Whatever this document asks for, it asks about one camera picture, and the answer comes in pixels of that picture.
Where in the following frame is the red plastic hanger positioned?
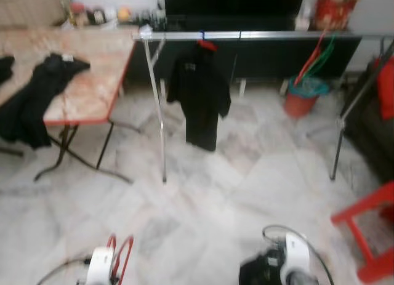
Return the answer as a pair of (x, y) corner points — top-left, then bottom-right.
(106, 234), (134, 284)
(294, 31), (327, 86)

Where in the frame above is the black shirt green print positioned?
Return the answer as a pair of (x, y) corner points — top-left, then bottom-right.
(0, 52), (91, 150)

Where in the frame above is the green plastic hanger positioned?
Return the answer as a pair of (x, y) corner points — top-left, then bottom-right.
(305, 36), (336, 79)

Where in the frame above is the red plastic stool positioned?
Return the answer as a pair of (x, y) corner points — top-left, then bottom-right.
(331, 182), (394, 283)

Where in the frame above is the grey fabric sofa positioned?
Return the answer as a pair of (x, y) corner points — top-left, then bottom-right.
(342, 48), (394, 181)

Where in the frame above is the orange bin teal bag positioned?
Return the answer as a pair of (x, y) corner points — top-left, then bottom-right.
(283, 76), (330, 119)

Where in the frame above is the black shirt red collar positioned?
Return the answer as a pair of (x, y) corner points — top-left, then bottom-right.
(166, 42), (232, 153)

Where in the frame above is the black TV cabinet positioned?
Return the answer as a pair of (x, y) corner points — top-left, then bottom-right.
(120, 26), (363, 79)

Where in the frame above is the red cushion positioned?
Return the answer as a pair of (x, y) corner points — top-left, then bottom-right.
(376, 56), (394, 121)

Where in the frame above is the silver metal clothes rack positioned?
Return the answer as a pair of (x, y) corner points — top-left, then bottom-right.
(131, 28), (394, 184)

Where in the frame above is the black soundbar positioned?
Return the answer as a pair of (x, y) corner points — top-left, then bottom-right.
(167, 15), (299, 31)

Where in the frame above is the marble folding table red edge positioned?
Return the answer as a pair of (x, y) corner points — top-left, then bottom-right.
(0, 28), (137, 184)

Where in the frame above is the black television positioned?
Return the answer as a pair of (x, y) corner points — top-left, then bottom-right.
(164, 0), (307, 18)

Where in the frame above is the red figurine statue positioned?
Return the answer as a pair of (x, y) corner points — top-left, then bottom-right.
(314, 0), (363, 30)

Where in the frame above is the orange round toy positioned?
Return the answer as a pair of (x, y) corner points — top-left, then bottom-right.
(117, 7), (132, 22)

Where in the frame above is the white round toy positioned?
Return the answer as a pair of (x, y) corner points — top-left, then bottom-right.
(103, 7), (118, 22)

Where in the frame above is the black mouse head toy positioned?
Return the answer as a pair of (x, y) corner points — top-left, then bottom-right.
(89, 8), (104, 24)

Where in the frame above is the black cloth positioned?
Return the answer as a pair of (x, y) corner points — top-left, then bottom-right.
(0, 56), (14, 86)

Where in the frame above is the beige wooden cabinet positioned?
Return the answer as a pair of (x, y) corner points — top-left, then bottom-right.
(0, 0), (67, 28)

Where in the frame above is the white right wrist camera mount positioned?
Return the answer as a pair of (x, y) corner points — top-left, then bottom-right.
(280, 233), (312, 285)

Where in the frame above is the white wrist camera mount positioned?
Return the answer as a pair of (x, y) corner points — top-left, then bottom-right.
(85, 247), (116, 285)
(280, 233), (312, 285)

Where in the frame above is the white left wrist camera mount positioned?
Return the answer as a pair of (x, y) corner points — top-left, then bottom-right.
(85, 247), (116, 285)

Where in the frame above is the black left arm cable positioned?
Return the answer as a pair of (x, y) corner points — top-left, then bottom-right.
(36, 255), (93, 285)

